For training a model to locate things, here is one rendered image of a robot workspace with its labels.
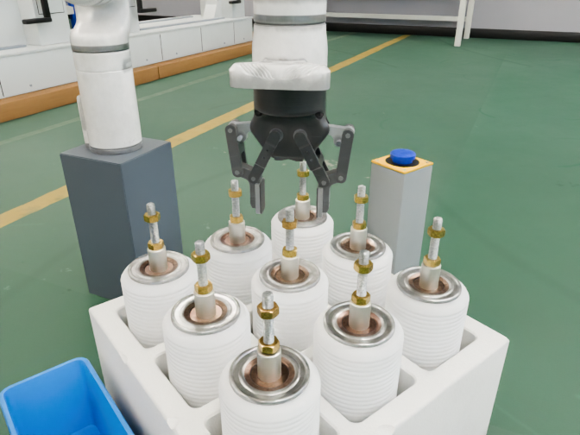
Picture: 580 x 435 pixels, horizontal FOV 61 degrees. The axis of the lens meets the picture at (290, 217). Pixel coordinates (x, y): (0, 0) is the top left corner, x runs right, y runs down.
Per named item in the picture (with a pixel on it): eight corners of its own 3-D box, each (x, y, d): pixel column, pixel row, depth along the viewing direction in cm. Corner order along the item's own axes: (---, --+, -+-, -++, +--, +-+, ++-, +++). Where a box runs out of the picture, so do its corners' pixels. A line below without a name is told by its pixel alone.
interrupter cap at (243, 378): (275, 422, 42) (275, 416, 41) (211, 381, 46) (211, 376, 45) (325, 370, 47) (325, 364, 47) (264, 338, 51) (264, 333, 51)
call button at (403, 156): (384, 163, 80) (385, 151, 79) (400, 158, 82) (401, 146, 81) (403, 170, 77) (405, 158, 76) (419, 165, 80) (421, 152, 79)
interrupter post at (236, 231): (236, 248, 68) (235, 226, 66) (225, 242, 69) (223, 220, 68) (249, 242, 69) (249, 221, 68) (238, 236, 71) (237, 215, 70)
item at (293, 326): (328, 409, 65) (334, 296, 57) (255, 413, 65) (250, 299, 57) (319, 359, 74) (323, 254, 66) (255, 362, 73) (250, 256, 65)
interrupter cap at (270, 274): (324, 293, 58) (324, 288, 58) (260, 296, 58) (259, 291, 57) (316, 260, 65) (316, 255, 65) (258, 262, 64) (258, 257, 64)
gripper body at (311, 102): (334, 64, 53) (330, 148, 57) (256, 62, 54) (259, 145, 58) (328, 77, 46) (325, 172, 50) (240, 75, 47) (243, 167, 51)
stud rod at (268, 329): (262, 364, 45) (261, 296, 42) (264, 356, 46) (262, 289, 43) (274, 365, 45) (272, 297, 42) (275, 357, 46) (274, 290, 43)
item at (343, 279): (344, 381, 70) (351, 273, 62) (306, 343, 77) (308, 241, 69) (395, 356, 74) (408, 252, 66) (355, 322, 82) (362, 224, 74)
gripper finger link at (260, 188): (264, 177, 57) (265, 207, 59) (259, 177, 57) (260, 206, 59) (261, 185, 55) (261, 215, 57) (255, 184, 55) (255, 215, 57)
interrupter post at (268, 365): (271, 389, 45) (270, 362, 43) (251, 378, 46) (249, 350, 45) (287, 374, 47) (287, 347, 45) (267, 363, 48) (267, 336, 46)
